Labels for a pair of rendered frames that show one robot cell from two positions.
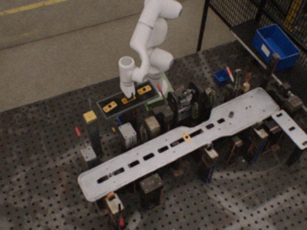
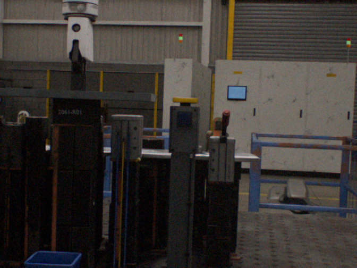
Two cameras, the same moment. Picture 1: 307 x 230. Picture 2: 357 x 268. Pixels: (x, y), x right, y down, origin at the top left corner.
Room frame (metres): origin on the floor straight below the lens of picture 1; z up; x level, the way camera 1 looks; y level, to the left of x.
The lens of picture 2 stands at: (2.29, 1.07, 1.14)
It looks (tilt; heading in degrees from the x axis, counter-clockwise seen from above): 3 degrees down; 214
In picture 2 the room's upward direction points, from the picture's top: 2 degrees clockwise
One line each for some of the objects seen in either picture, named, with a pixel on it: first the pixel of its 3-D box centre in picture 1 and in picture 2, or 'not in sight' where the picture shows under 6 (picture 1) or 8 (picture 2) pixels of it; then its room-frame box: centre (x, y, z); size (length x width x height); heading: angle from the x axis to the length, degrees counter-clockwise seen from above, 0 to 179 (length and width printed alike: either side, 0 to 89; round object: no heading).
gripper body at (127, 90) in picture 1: (127, 85); (79, 38); (1.37, 0.16, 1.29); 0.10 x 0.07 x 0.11; 35
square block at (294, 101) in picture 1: (286, 116); not in sight; (1.48, -0.91, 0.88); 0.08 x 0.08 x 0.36; 32
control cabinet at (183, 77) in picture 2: not in sight; (188, 102); (-6.61, -4.64, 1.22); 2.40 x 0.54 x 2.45; 22
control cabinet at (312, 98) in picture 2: not in sight; (281, 106); (-6.55, -2.61, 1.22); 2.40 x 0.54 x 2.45; 116
